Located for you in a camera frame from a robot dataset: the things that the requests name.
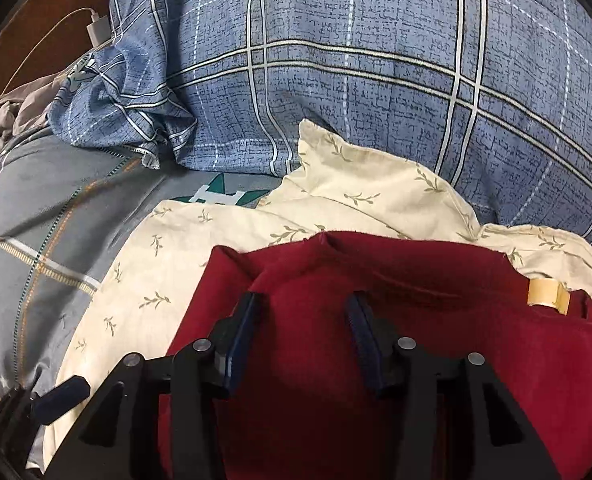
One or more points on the cream leaf-print cloth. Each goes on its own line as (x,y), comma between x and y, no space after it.
(176,240)

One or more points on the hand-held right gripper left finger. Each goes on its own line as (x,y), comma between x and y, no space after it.
(238,347)

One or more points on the white charger plug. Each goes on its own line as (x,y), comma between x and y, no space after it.
(98,30)

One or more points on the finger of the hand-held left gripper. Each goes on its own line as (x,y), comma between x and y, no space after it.
(61,400)

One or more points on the dark red garment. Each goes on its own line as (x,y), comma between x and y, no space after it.
(425,300)

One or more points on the crumpled grey cloth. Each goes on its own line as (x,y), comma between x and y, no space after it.
(6,115)

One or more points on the brown wooden headboard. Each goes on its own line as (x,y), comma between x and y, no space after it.
(36,0)

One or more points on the grey star-print bed sheet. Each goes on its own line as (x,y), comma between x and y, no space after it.
(36,200)

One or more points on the blue plaid pillow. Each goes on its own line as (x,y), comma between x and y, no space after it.
(351,60)

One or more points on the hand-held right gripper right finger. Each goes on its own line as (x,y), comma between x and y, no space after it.
(365,347)

